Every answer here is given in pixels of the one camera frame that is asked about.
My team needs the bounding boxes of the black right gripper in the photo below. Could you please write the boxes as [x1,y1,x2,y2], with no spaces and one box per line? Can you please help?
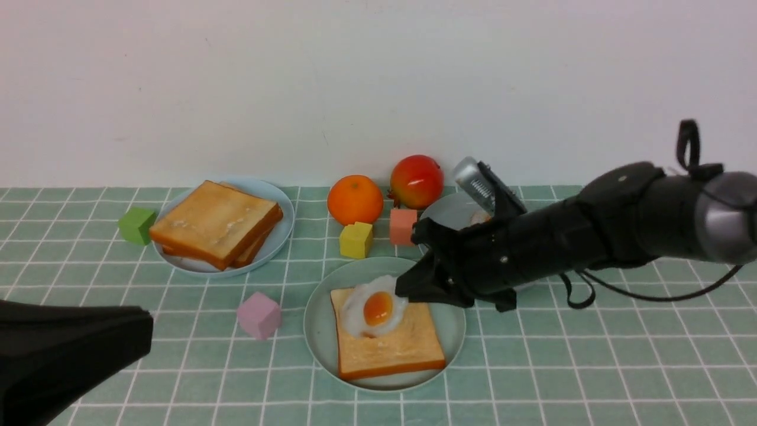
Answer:
[394,202,578,312]

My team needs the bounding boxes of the fried egg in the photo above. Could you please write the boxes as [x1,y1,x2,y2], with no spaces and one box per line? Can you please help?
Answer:
[338,275,409,338]
[470,211,491,225]

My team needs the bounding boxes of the toast slice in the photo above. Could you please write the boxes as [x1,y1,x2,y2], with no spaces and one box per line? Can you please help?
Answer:
[149,180,284,270]
[331,288,445,379]
[160,229,273,269]

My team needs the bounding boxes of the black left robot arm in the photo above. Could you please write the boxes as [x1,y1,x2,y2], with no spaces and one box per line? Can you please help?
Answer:
[1,301,154,425]

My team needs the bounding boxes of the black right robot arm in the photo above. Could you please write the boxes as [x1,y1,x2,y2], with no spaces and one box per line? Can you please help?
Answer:
[395,162,756,312]

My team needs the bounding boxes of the salmon cube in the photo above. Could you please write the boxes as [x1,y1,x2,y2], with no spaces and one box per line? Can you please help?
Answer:
[389,208,419,246]

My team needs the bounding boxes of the grey-blue egg plate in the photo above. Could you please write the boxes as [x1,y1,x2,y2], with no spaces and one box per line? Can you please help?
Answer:
[419,192,485,230]

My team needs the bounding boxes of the yellow cube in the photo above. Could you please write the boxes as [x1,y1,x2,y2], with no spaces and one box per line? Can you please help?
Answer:
[339,222,373,259]

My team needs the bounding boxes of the red pomegranate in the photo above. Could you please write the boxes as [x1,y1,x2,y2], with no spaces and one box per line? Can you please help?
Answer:
[387,154,444,210]

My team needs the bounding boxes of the orange fruit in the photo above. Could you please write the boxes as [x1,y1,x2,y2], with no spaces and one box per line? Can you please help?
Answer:
[326,175,384,226]

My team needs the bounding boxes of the mint green plate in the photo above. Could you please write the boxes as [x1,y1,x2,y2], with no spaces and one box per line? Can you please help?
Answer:
[303,257,466,393]

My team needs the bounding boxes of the green checkered tablecloth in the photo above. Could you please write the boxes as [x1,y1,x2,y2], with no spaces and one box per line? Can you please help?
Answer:
[1,187,756,425]

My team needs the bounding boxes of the pink cube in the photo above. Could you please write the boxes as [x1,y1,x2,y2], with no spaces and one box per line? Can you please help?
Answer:
[236,293,282,340]

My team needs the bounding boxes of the light blue bread plate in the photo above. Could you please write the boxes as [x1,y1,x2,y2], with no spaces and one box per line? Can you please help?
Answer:
[152,175,295,278]

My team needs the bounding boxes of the green cube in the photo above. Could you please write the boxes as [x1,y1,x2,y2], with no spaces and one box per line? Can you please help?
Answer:
[117,206,157,246]

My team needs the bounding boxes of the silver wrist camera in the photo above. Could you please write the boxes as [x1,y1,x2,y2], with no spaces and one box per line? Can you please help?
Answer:
[452,156,527,218]

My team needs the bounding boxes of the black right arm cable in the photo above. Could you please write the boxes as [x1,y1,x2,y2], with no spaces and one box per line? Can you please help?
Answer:
[559,120,745,310]

